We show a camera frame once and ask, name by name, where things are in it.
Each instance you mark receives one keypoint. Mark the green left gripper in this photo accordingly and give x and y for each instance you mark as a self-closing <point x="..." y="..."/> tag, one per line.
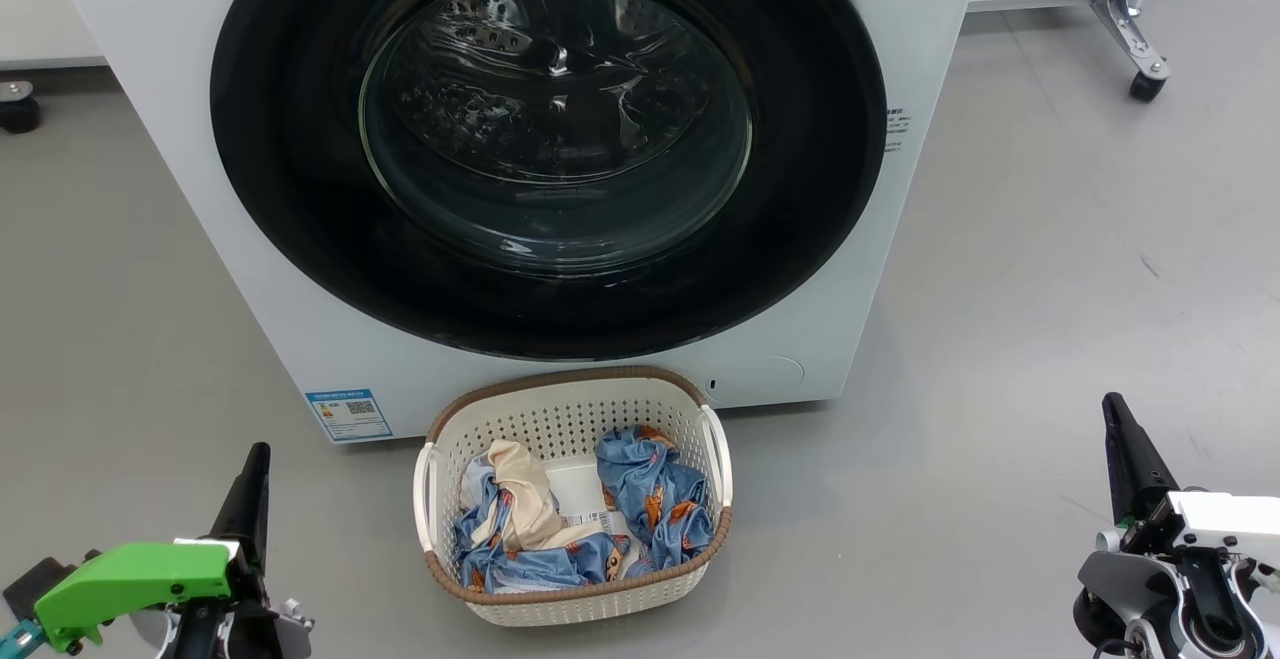
<point x="140" y="574"/>

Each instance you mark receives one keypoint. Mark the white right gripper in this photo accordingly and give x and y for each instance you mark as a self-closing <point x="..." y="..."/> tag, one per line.
<point x="1220" y="519"/>

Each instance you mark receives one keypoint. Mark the blue garment with cream lining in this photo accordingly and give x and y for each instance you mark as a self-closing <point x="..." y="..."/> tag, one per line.
<point x="520" y="499"/>

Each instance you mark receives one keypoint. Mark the black round glass washer door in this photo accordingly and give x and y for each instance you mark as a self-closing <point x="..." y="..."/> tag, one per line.
<point x="300" y="189"/>

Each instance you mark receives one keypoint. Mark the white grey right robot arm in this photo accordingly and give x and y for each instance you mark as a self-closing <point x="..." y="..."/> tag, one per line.
<point x="1130" y="589"/>

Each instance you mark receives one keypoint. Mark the white front-load washing machine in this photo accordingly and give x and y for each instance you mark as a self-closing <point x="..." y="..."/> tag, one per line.
<point x="150" y="139"/>

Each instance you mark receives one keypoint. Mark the blue energy label sticker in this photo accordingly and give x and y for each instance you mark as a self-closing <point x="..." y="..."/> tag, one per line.
<point x="348" y="415"/>

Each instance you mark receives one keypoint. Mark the cream basket with brown rim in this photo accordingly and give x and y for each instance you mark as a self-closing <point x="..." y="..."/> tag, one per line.
<point x="570" y="409"/>

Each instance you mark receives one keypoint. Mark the white basket label sticker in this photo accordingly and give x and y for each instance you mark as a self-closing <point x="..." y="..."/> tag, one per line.
<point x="590" y="521"/>

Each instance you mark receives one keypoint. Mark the black caster wheel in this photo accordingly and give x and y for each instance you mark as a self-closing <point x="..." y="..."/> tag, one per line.
<point x="18" y="114"/>

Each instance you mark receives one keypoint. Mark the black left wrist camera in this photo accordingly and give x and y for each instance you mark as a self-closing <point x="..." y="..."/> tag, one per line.
<point x="35" y="589"/>

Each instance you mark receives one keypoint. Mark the metal frame leg with caster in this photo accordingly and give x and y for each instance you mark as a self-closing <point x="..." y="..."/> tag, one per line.
<point x="1125" y="9"/>

